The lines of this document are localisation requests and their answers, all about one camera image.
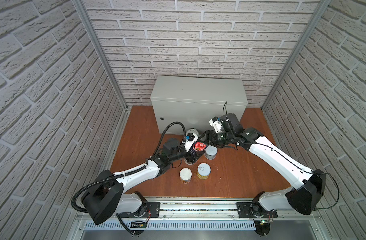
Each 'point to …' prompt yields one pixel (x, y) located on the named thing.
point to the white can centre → (189, 163)
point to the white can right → (210, 152)
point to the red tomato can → (199, 146)
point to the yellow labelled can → (203, 170)
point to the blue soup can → (191, 130)
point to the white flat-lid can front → (185, 175)
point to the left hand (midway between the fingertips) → (200, 144)
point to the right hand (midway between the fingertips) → (202, 140)
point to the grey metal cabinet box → (193, 101)
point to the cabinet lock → (162, 118)
